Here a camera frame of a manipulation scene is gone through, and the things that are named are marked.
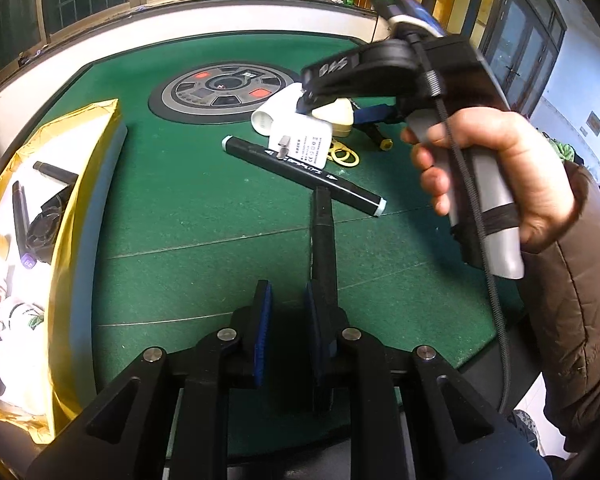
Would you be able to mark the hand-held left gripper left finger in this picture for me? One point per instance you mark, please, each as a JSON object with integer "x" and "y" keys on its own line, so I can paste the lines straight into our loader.
{"x": 263, "y": 330}

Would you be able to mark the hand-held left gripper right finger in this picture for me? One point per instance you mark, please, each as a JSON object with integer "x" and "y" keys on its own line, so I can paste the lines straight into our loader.
{"x": 316, "y": 340}

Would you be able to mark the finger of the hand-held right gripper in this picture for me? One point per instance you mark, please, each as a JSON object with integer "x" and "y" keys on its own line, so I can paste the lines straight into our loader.
{"x": 372, "y": 115}
{"x": 305, "y": 102}

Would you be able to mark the thick black marker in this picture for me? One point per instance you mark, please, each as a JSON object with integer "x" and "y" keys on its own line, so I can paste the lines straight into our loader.
{"x": 323, "y": 240}

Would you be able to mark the gold-edged white box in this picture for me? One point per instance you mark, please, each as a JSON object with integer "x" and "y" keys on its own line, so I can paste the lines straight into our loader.
{"x": 67, "y": 260}

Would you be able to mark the black plastic fan housing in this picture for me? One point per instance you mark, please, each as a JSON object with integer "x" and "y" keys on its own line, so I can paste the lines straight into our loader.
{"x": 47, "y": 225}

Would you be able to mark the large white plastic bottle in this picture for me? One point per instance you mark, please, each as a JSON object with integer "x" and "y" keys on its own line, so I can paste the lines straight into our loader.
{"x": 22, "y": 375}

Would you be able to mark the black marker yellow cap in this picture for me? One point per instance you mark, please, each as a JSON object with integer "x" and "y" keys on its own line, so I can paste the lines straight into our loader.
{"x": 377, "y": 136}
{"x": 55, "y": 172}

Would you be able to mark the black marker purple cap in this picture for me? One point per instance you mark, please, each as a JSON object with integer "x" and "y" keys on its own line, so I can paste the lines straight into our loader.
{"x": 20, "y": 215}

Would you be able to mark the person's right forearm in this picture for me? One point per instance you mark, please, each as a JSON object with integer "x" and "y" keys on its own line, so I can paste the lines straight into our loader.
{"x": 575, "y": 310}

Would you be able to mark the person's right hand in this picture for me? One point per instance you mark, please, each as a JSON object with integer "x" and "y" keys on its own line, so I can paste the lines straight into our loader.
{"x": 520, "y": 170}

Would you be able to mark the small white plastic bottle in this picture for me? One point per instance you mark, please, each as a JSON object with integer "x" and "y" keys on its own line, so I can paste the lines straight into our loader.
{"x": 272, "y": 112}

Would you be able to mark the white charger adapter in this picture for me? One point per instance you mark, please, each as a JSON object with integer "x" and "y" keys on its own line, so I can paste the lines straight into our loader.
{"x": 305, "y": 137}

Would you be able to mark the black marker white tips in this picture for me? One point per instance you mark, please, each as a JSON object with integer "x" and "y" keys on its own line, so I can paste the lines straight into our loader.
{"x": 350, "y": 192}

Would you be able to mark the round table control panel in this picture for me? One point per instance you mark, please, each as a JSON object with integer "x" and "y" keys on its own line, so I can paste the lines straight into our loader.
{"x": 180, "y": 95}

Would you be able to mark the glass door cabinet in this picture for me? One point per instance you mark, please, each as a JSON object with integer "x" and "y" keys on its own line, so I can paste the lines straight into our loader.
{"x": 525, "y": 45}

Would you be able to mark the green cloth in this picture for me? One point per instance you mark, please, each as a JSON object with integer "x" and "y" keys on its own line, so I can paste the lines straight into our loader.
{"x": 562, "y": 150}

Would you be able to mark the grey shoe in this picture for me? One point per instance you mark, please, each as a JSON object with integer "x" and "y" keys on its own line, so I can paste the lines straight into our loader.
{"x": 525, "y": 427}

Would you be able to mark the gold striped wall panel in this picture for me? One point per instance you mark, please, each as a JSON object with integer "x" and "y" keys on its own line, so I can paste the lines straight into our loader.
{"x": 487, "y": 0}

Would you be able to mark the gold wall plaque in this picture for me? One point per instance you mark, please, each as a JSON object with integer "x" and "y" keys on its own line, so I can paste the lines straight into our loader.
{"x": 594, "y": 123}

